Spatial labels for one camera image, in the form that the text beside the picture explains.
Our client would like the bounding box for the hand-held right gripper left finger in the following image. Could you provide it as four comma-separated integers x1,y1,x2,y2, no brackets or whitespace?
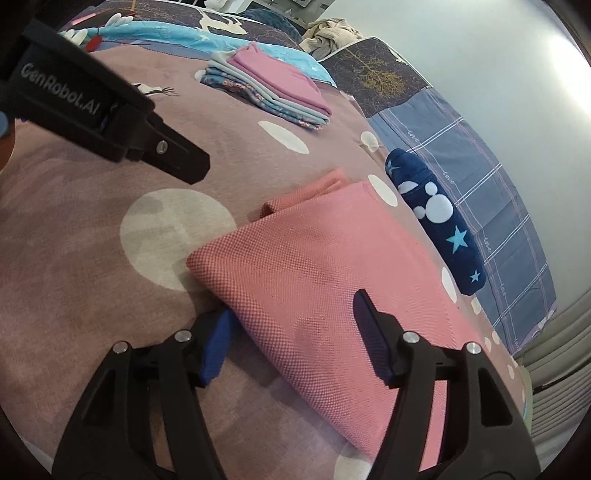
52,308,241,480

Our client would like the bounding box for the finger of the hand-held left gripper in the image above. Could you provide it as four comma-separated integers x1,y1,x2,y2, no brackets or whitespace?
124,110,212,185

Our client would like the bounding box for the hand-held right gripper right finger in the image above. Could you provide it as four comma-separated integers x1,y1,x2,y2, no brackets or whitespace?
352,288,542,480

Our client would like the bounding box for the pink knit sweater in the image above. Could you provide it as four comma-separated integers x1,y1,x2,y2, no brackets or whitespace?
186,167,467,462

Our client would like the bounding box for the beige clothes pile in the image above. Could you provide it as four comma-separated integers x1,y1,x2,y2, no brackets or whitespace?
299,17,365,61

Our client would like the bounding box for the blue floral folded garment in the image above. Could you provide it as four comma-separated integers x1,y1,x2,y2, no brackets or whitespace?
199,69,324,132

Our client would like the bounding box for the stack of folded cloths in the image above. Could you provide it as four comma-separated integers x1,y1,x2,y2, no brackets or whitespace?
205,51,331,125

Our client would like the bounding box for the turquoise deer print quilt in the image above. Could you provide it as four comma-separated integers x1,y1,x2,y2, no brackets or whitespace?
58,0,340,88

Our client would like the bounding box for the navy star print blanket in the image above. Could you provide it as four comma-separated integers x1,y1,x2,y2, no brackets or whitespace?
385,148,488,297

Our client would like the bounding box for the mauve polka dot bed sheet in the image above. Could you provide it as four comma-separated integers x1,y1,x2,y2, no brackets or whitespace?
0,41,532,480

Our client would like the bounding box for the pink folded garment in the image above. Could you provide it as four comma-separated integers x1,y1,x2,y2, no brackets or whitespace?
229,41,333,118

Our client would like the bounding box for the dark blue knitted blanket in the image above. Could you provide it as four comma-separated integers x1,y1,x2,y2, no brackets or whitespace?
240,7,303,38

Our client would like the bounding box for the white ribbed curtain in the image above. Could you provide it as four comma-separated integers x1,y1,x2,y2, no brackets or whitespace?
517,295,591,416

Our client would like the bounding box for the blue plaid pillow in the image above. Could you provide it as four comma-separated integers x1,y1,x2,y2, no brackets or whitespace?
367,88,557,356

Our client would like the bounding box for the dark tree print cushion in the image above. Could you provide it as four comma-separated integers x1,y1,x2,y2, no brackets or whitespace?
318,37,432,121

